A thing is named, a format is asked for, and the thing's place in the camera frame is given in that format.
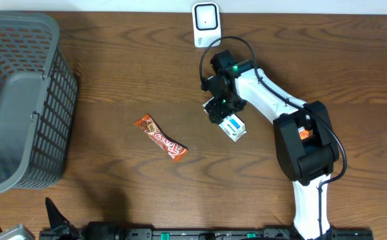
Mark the red chocolate bar wrapper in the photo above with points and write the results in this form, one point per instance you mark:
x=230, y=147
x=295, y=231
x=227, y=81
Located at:
x=174, y=149

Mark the white Panadol box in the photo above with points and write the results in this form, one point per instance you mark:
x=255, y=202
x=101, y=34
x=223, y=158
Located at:
x=232, y=125

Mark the white barcode scanner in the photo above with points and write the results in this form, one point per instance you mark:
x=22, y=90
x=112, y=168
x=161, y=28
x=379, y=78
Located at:
x=206, y=23

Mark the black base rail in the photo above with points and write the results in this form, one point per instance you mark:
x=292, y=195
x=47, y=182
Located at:
x=110, y=231

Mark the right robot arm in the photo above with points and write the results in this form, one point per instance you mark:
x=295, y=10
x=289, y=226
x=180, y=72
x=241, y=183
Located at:
x=305, y=149

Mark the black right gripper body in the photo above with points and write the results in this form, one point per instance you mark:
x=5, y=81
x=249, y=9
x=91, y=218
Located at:
x=223, y=104

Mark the grey plastic shopping basket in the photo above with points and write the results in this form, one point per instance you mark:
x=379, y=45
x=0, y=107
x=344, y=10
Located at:
x=38, y=94

